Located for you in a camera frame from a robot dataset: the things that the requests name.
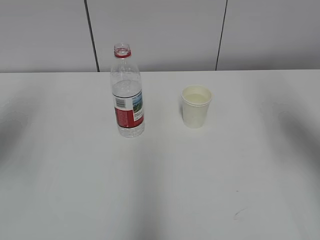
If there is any white paper cup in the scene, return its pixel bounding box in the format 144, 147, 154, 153
181, 85, 213, 129

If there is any clear plastic water bottle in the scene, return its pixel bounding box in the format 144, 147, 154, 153
110, 43, 145, 138

